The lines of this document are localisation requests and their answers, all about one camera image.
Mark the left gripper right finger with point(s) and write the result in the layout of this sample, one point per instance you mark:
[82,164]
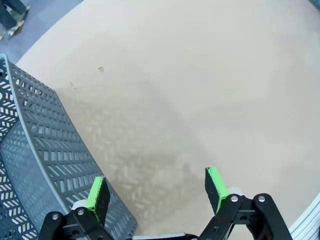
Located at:
[215,190]

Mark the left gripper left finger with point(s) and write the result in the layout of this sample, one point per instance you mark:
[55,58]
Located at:
[100,200]

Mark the gray woven plastic basket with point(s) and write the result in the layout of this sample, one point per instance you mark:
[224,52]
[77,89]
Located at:
[22,160]

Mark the dark furniture legs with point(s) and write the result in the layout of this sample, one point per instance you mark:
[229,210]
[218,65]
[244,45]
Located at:
[8,17]

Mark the aluminium frame rail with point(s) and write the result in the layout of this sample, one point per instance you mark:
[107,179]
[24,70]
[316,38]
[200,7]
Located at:
[308,220]

